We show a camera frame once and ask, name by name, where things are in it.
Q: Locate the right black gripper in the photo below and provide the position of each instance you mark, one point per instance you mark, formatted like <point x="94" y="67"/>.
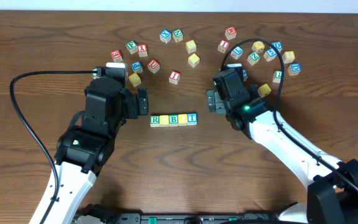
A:
<point x="213" y="101"/>

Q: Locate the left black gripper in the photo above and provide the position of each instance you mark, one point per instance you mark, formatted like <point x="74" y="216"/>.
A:
<point x="142" y="101"/>

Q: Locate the blue T block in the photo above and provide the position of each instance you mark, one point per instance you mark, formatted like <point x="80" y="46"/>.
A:
<point x="192" y="119"/>

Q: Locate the green R block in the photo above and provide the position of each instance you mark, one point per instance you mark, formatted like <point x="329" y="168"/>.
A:
<point x="155" y="121"/>

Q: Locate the yellow block O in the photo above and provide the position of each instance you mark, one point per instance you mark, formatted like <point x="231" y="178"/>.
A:
<point x="164" y="120"/>
<point x="183" y="119"/>

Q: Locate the green B block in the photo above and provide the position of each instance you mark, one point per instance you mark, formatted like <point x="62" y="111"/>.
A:
<point x="173" y="120"/>

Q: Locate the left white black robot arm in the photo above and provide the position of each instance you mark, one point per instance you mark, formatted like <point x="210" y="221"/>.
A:
<point x="86" y="146"/>

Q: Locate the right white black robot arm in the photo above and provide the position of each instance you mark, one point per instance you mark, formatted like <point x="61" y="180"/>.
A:
<point x="331" y="184"/>

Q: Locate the blue P block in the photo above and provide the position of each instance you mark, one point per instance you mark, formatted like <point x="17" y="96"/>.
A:
<point x="137" y="67"/>

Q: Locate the red U block upper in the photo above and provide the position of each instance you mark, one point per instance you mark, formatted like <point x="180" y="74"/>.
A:
<point x="153" y="66"/>

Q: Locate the red I block centre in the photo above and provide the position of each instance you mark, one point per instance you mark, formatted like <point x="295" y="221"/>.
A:
<point x="174" y="77"/>

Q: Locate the red i block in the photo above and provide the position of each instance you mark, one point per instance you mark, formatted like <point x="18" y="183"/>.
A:
<point x="174" y="77"/>
<point x="223" y="46"/>

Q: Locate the red Y block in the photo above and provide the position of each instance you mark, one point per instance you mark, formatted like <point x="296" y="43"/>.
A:
<point x="142" y="50"/>

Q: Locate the red G block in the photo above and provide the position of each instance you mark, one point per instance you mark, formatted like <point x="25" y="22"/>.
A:
<point x="116" y="56"/>

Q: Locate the green F block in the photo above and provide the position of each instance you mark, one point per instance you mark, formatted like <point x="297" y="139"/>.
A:
<point x="132" y="47"/>

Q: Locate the blue L block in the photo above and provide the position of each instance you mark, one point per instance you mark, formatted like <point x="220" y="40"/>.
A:
<point x="237" y="52"/>

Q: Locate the green J block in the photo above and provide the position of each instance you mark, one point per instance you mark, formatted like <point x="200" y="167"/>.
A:
<point x="95" y="73"/>

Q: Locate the red I block right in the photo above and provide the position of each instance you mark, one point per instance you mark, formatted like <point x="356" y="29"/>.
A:
<point x="223" y="46"/>

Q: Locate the green Z block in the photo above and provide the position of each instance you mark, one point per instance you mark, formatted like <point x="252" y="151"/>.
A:
<point x="253" y="58"/>

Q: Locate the blue X block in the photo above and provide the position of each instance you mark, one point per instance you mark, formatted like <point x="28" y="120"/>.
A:
<point x="165" y="36"/>

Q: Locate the green L block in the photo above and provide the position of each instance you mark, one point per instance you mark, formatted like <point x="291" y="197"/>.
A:
<point x="277" y="76"/>

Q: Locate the green N block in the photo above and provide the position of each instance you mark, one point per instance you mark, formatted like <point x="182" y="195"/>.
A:
<point x="177" y="35"/>

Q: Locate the red H block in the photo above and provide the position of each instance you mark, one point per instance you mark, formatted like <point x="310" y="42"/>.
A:
<point x="230" y="33"/>

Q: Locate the blue S block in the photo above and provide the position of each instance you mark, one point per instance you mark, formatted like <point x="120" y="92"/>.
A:
<point x="270" y="54"/>

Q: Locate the blue D block upper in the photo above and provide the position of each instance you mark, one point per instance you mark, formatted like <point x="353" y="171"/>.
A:
<point x="278" y="45"/>

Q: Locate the blue d block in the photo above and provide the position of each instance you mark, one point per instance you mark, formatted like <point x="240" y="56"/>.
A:
<point x="294" y="69"/>
<point x="278" y="45"/>

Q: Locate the yellow 8 block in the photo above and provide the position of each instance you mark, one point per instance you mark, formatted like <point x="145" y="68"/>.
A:
<point x="288" y="56"/>

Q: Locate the blue D block right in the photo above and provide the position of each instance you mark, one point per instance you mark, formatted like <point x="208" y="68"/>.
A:
<point x="294" y="69"/>

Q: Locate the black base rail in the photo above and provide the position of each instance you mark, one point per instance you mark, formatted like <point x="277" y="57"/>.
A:
<point x="94" y="213"/>

